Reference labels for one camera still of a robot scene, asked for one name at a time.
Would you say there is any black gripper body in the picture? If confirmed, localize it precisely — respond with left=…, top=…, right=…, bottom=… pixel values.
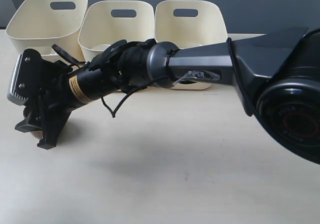
left=27, top=63, right=118, bottom=134

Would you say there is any brown wooden cup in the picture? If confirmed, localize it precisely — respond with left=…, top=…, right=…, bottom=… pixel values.
left=23, top=108, right=43, bottom=140

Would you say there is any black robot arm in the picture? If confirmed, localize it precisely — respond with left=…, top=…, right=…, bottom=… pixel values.
left=6, top=27, right=320, bottom=164

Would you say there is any middle cream plastic bin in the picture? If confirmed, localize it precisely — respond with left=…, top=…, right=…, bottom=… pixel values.
left=78, top=0, right=155, bottom=61

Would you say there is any cream plastic bin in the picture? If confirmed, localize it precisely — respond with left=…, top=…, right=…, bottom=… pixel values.
left=6, top=0, right=89, bottom=61
left=154, top=0, right=229, bottom=91
left=78, top=0, right=155, bottom=61

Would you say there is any left cream plastic bin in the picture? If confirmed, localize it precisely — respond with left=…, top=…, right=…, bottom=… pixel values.
left=6, top=0, right=89, bottom=61

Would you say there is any right cream plastic bin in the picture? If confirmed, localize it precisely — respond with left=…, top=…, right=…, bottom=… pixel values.
left=154, top=0, right=229, bottom=91

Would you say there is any wrist camera with grey heatsink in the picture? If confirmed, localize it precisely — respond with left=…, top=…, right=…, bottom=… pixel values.
left=7, top=48, right=68, bottom=106

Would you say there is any black cable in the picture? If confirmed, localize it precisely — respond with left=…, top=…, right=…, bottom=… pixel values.
left=101, top=37, right=263, bottom=119

